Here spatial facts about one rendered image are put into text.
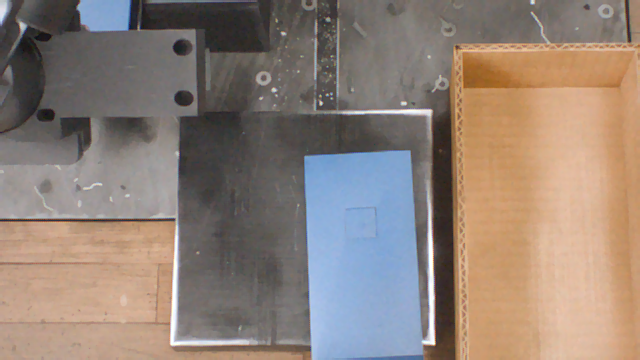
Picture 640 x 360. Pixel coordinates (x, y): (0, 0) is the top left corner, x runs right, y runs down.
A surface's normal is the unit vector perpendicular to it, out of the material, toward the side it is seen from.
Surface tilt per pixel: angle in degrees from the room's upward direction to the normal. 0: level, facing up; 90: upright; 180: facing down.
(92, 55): 24
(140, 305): 0
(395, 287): 0
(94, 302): 0
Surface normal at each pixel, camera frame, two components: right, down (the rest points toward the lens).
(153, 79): -0.04, 0.12
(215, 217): -0.05, -0.30
